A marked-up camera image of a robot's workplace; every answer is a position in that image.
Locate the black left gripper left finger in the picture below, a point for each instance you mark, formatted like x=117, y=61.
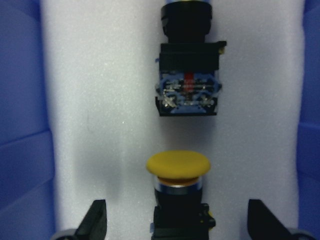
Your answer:
x=92, y=227

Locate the yellow push button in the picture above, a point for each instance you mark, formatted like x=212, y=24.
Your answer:
x=179, y=213

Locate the blue bin left side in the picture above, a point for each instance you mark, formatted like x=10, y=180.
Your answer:
x=27, y=157

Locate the white foam pad left bin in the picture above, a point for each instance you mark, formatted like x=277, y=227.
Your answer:
x=101, y=72

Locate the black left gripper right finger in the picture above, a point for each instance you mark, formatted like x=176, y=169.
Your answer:
x=262, y=224

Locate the red push button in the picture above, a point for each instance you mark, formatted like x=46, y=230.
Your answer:
x=188, y=65

